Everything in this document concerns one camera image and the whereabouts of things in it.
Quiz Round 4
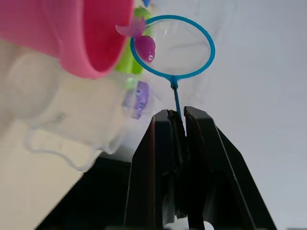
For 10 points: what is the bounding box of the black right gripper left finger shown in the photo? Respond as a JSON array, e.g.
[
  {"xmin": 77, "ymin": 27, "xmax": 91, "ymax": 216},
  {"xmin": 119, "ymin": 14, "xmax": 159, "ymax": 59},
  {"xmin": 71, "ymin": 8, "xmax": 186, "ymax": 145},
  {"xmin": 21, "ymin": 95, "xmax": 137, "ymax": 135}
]
[{"xmin": 123, "ymin": 109, "xmax": 187, "ymax": 230}]

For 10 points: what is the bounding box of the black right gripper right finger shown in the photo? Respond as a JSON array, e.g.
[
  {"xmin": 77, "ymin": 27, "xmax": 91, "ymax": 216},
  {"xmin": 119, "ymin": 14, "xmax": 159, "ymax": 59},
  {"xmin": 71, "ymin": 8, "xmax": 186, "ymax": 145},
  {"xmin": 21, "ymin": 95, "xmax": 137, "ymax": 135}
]
[{"xmin": 183, "ymin": 106, "xmax": 278, "ymax": 230}]

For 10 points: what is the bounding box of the pink toy fish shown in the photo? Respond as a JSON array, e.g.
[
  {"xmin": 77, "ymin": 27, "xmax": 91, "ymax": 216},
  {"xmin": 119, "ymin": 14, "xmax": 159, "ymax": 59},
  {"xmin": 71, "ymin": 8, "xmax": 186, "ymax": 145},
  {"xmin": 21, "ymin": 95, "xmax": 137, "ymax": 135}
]
[{"xmin": 115, "ymin": 16, "xmax": 157, "ymax": 63}]

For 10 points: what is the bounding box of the blue hand fishing net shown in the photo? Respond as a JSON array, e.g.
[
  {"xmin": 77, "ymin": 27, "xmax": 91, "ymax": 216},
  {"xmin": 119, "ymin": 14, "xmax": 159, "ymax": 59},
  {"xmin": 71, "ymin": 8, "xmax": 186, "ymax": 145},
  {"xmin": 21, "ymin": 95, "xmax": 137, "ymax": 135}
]
[{"xmin": 130, "ymin": 14, "xmax": 216, "ymax": 136}]

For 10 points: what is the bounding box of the purple toy block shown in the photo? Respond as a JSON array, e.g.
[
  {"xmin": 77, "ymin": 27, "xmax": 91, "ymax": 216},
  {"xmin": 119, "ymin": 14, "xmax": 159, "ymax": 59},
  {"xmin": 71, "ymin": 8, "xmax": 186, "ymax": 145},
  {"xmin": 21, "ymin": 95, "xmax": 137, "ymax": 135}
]
[{"xmin": 122, "ymin": 80, "xmax": 151, "ymax": 120}]

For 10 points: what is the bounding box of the clear plastic cup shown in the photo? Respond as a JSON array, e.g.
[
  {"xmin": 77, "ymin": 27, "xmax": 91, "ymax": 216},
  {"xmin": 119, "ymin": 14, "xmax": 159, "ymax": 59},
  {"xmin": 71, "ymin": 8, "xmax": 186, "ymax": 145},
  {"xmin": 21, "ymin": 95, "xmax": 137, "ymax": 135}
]
[{"xmin": 0, "ymin": 51, "xmax": 135, "ymax": 171}]

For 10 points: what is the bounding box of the pink plastic bucket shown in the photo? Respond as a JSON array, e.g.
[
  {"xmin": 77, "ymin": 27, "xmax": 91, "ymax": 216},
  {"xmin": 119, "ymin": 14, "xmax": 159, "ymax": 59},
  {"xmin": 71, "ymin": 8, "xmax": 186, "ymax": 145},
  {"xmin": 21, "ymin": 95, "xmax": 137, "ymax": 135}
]
[{"xmin": 0, "ymin": 0, "xmax": 135, "ymax": 80}]

